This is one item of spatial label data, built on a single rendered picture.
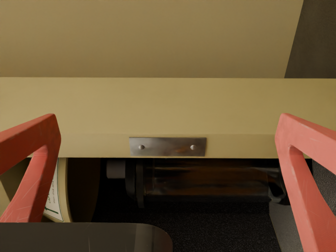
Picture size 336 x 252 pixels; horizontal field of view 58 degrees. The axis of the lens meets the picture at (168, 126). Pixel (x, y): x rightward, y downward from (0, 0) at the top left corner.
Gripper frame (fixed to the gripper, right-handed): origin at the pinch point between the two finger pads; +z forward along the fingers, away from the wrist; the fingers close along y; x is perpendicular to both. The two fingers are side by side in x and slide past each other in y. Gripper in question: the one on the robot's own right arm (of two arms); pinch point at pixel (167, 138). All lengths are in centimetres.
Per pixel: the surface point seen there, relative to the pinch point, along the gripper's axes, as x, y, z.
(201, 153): 11.1, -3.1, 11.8
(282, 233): 34.8, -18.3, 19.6
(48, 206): 21.8, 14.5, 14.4
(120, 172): 22.0, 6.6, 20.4
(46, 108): 8.8, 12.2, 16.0
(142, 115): 8.8, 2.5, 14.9
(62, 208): 21.3, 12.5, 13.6
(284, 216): 31.8, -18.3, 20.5
